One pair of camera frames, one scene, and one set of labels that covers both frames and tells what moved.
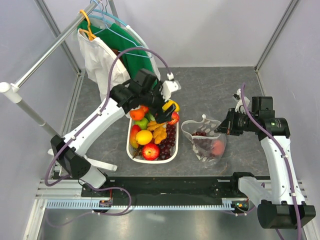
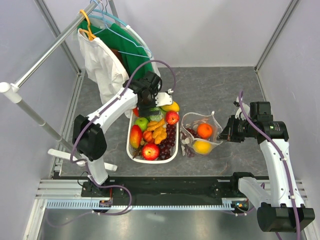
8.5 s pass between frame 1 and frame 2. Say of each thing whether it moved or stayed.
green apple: stayed
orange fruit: moved
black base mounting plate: stayed
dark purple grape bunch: moved
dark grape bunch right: stayed
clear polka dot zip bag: moved
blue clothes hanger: stayed
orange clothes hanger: stayed
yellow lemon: moved
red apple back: stayed
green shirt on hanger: stayed
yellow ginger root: stayed
